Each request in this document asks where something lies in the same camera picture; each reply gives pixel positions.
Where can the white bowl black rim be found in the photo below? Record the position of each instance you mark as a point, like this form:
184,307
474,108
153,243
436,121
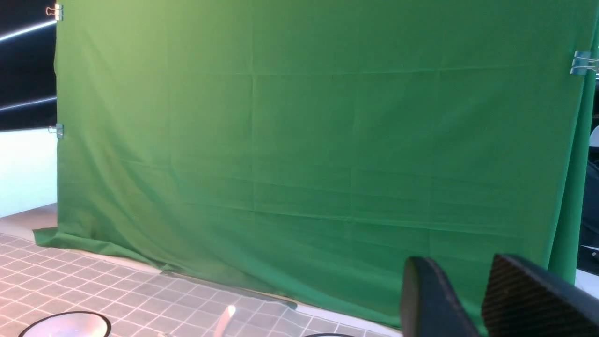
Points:
70,324

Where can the silver binder clip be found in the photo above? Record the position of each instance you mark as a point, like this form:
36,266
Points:
583,63
57,130
56,11

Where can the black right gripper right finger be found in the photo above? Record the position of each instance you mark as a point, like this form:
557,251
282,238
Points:
523,299

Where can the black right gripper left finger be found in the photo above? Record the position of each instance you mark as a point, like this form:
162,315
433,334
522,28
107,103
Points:
429,306

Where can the silver binder clip top left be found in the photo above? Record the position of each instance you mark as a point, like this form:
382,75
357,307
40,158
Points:
56,11

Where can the illustrated plate black rim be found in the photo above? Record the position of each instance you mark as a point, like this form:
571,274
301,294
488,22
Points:
327,334

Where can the silver binder clip lower left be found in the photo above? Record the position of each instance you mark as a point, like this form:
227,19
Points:
57,130

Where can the silver binder clip right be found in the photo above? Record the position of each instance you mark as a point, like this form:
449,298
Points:
583,63

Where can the green backdrop cloth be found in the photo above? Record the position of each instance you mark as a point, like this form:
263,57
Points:
306,148

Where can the grey checked tablecloth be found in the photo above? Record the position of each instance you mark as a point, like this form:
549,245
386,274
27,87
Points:
37,282

